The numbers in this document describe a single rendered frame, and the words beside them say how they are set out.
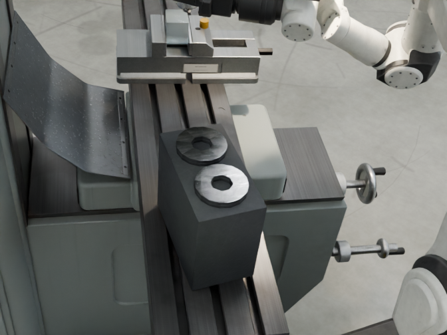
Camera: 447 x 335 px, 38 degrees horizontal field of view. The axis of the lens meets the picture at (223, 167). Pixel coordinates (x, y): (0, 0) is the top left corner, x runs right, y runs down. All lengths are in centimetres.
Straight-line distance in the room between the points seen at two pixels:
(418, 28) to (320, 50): 224
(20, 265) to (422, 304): 94
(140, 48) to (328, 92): 179
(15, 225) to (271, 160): 61
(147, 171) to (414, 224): 157
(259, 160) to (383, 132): 158
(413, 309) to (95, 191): 74
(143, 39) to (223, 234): 70
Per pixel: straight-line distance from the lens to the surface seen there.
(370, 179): 180
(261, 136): 163
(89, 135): 151
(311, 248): 176
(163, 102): 152
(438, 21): 99
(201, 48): 154
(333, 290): 239
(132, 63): 156
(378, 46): 139
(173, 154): 111
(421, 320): 114
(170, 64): 156
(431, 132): 318
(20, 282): 166
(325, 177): 169
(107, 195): 150
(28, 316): 177
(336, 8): 136
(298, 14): 128
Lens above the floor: 188
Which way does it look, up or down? 44 degrees down
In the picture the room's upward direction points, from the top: 7 degrees clockwise
